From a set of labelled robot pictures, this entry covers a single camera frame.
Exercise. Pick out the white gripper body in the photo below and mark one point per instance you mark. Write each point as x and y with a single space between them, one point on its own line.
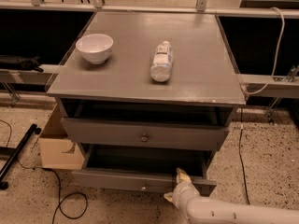
181 191

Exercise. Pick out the grey top drawer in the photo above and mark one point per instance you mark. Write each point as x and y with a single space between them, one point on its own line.
143 134

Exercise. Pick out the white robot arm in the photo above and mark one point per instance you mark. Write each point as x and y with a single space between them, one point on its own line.
198 209

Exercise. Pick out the clear plastic bottle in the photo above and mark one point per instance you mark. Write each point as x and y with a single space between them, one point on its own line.
161 67

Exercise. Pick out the black cloth bundle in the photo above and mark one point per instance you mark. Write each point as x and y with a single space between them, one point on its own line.
19 63

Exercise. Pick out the grey drawer cabinet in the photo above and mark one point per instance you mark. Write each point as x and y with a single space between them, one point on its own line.
203 89

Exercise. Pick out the grey drawer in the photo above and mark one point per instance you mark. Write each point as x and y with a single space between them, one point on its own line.
143 134
145 169

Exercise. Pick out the black stand leg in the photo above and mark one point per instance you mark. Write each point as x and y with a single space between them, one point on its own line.
10 155

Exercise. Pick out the white bowl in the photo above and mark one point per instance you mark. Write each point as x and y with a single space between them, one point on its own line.
95 48

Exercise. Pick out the cardboard box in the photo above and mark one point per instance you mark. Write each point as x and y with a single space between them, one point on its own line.
56 149

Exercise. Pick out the metal rail bracket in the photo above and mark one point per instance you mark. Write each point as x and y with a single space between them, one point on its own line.
275 101

